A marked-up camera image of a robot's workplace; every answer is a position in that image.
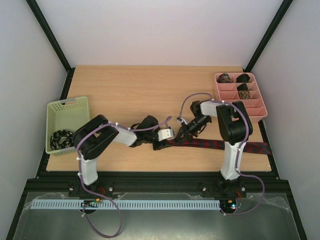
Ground pink divided organizer tray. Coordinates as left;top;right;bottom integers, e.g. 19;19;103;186
214;72;268;123

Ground green plastic basket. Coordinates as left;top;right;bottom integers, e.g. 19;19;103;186
45;96;91;156

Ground left black frame post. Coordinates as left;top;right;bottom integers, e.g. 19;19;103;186
24;0;73;73

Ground purple cable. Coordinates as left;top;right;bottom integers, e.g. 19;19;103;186
178;92;266;217
76;115;173;238

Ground black aluminium frame rail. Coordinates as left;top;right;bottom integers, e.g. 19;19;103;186
23;172;292;199

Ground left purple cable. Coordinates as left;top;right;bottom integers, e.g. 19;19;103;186
76;115;173;238

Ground right black frame post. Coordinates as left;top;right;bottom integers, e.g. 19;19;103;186
243;0;293;73

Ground red navy striped tie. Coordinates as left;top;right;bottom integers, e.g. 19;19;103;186
168;138;272;155

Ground dark floral rolled tie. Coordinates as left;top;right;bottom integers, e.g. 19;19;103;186
216;73;232;84

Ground black white patterned tie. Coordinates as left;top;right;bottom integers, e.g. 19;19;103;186
49;129;74;150

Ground black frame post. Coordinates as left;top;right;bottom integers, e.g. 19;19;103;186
24;0;73;73
243;0;293;73

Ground black rolled tie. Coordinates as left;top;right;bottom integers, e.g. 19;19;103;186
237;83;249;91
236;73;251;83

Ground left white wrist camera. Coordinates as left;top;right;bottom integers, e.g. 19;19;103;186
157;128;175;141

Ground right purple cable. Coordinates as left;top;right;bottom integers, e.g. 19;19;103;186
178;92;266;217

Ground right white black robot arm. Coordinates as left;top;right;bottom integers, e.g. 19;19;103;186
174;100;253;196

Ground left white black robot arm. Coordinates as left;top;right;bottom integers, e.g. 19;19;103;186
72;114;175;186

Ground black rolled tie middle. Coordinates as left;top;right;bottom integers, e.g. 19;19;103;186
237;83;249;91

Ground black rolled tie back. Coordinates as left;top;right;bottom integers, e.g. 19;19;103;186
236;73;251;83

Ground light blue cable duct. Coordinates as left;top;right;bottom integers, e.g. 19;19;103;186
30;199;221;211

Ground brown patterned rolled tie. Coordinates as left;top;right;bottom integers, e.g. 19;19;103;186
238;90;251;100

